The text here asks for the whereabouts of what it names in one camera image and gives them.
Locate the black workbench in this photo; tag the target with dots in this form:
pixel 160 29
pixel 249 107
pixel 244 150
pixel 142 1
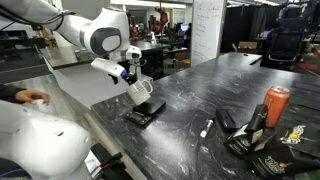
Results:
pixel 20 56

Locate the black digital scale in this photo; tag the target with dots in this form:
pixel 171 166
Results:
pixel 150 107

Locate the computer monitor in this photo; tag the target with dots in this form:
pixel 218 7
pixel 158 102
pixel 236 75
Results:
pixel 184 27

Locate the white printed mug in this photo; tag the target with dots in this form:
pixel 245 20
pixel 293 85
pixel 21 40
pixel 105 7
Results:
pixel 140 93

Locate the dark sleeved forearm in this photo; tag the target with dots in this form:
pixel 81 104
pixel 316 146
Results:
pixel 10 92

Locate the white marker with black cap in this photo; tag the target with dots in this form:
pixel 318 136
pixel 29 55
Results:
pixel 207 127

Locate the white cabinet panel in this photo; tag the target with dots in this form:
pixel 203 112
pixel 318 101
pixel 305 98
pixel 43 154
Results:
pixel 83 83

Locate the small can on counter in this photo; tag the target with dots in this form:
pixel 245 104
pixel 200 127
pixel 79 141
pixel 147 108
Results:
pixel 77 54

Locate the black bag with bee logo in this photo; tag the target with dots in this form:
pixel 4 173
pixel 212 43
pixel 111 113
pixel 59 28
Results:
pixel 296 135

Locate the white whiteboard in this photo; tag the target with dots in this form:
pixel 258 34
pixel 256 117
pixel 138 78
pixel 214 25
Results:
pixel 206 30

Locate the green object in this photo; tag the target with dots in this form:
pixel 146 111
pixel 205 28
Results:
pixel 310 175

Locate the person's bare hand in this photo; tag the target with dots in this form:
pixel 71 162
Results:
pixel 31 96

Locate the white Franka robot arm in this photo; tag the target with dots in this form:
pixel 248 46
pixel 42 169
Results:
pixel 100 36

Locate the black office chair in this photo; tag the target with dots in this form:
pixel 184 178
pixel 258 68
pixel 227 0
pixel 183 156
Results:
pixel 285 43

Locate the red background robot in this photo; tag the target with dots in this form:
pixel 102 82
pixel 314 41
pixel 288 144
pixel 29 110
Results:
pixel 161 18

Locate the orange drink can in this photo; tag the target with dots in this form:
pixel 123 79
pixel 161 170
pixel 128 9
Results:
pixel 276 106

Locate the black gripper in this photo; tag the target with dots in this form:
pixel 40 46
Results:
pixel 131 79

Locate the large black coffee bag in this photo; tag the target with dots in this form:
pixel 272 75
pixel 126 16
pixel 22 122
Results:
pixel 276 163

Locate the flat black case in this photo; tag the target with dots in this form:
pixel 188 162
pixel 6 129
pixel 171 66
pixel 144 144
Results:
pixel 226 119

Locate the cardboard box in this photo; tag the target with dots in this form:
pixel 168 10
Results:
pixel 248 46

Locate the black curtain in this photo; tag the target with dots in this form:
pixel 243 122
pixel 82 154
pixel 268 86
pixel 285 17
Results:
pixel 246 26

